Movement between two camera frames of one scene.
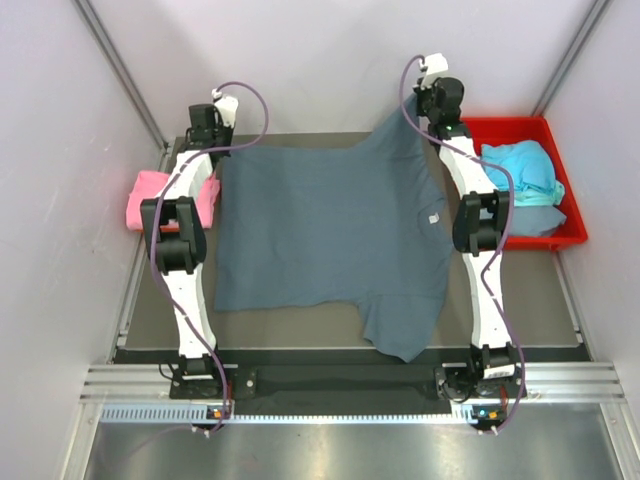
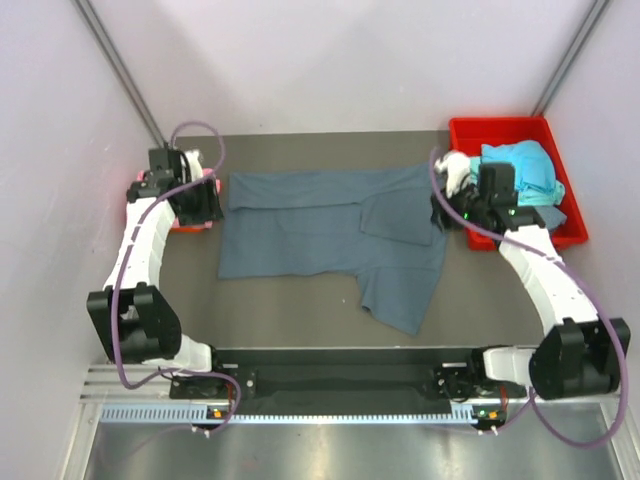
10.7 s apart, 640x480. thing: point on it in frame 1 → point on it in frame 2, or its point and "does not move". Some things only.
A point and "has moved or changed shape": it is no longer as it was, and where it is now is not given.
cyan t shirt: [533, 176] does not move
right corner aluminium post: [594, 14] does not move
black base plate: [322, 375] does not move
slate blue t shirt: [363, 223] has moved or changed shape
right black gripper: [420, 91] → [442, 216]
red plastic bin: [537, 130] does not move
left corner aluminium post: [86, 8] does not move
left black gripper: [226, 130] → [209, 209]
